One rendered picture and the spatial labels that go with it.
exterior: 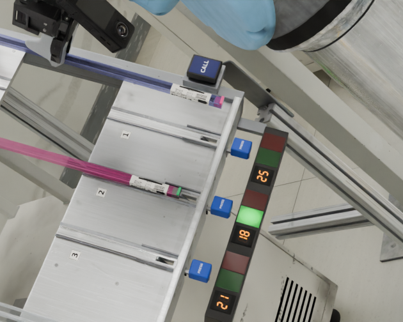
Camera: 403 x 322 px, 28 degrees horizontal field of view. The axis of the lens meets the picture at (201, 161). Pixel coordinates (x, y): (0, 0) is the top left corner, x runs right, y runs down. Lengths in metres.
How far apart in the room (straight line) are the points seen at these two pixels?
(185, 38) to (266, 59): 1.00
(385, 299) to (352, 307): 0.09
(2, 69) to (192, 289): 0.57
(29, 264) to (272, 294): 0.55
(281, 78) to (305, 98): 0.07
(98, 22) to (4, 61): 0.35
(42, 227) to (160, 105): 0.67
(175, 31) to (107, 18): 1.43
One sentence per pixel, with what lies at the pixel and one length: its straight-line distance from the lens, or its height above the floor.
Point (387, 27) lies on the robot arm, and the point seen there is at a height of 1.02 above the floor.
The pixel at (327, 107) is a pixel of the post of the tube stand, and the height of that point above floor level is 0.43.
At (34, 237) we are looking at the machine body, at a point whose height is 0.62.
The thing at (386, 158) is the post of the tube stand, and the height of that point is 0.23.
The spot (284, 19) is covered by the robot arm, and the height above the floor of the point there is 1.09.
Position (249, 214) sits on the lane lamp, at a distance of 1.24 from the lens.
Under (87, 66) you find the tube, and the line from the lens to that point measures 1.23.
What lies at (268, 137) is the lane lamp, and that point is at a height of 0.66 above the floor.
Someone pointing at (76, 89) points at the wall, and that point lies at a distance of 3.56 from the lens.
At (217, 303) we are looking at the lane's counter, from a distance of 1.19.
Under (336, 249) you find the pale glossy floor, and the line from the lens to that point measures 2.09.
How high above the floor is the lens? 1.35
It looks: 29 degrees down
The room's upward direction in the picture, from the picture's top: 53 degrees counter-clockwise
